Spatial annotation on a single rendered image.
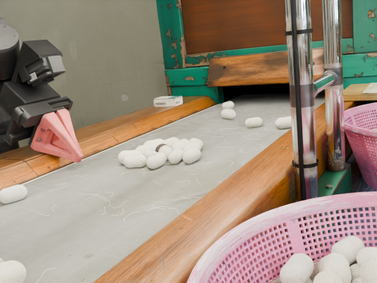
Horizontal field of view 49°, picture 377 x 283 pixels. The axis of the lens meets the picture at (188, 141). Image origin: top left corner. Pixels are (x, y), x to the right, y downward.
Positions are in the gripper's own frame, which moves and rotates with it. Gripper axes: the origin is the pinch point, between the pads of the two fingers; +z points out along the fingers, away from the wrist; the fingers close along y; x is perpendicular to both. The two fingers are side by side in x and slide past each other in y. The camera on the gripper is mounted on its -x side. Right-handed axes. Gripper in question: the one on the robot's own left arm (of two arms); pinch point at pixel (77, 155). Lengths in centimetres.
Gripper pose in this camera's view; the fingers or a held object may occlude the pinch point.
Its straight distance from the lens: 63.0
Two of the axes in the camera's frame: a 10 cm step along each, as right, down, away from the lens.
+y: 5.0, -2.5, 8.3
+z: 7.3, 6.4, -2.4
